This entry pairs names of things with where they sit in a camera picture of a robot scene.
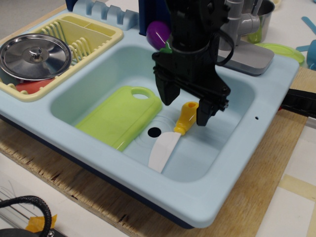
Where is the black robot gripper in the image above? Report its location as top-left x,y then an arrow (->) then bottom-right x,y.
152,45 -> 231,126

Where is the yellow handled white toy knife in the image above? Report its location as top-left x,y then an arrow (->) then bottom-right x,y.
148,102 -> 198,173

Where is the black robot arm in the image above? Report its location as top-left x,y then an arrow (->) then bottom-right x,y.
152,0 -> 235,126

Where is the green plastic cutting board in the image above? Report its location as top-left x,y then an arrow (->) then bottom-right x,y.
75,86 -> 162,152

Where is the light blue toy sink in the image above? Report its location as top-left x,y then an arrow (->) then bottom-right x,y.
0,24 -> 300,230

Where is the purple toy eggplant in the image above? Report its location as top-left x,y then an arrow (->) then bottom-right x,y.
146,21 -> 172,54

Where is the grey toy faucet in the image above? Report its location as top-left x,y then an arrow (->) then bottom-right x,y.
218,0 -> 274,76

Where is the light blue plate holder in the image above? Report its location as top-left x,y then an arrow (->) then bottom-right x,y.
72,0 -> 139,31

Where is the green plastic plate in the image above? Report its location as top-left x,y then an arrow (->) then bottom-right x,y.
255,43 -> 305,65

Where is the black clamp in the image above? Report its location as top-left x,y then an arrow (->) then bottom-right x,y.
279,89 -> 316,118

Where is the yellow plastic dish rack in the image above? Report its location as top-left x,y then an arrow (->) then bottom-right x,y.
0,13 -> 123,102

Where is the steel pot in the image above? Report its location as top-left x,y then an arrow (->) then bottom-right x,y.
241,0 -> 275,43

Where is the blue plastic utensil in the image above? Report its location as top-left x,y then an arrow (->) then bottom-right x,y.
301,16 -> 316,34

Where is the red plastic plate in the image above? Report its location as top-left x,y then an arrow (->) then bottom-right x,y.
15,79 -> 54,94

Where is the steel pot lid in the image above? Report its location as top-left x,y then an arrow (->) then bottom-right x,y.
0,34 -> 73,81

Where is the yellow tape piece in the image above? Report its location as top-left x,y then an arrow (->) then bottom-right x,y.
25,214 -> 57,233

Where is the black braided cable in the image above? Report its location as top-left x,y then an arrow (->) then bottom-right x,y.
0,195 -> 52,237

